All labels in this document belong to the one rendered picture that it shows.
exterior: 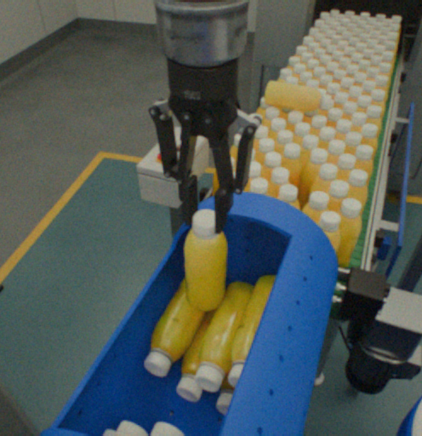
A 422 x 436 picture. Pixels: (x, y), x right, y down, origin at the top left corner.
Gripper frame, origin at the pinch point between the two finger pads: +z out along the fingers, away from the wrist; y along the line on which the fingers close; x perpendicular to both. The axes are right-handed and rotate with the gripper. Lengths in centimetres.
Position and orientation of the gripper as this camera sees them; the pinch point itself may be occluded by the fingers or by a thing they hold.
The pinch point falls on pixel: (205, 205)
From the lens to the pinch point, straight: 55.6
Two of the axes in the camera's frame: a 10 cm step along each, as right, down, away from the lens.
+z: 0.1, 7.4, 6.8
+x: 3.8, -6.3, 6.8
